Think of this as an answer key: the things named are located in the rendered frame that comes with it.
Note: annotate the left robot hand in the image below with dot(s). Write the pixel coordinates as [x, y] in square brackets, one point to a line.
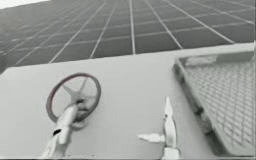
[74, 112]

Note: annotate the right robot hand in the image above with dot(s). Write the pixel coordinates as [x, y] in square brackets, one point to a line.
[170, 130]

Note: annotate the dark steering wheel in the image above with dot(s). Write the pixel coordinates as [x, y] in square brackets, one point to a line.
[96, 87]

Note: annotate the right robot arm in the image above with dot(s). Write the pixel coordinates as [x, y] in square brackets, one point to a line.
[171, 153]

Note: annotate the grey table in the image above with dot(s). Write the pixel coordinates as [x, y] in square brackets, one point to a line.
[133, 90]

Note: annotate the grey mesh tray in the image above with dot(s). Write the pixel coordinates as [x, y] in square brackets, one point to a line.
[226, 100]

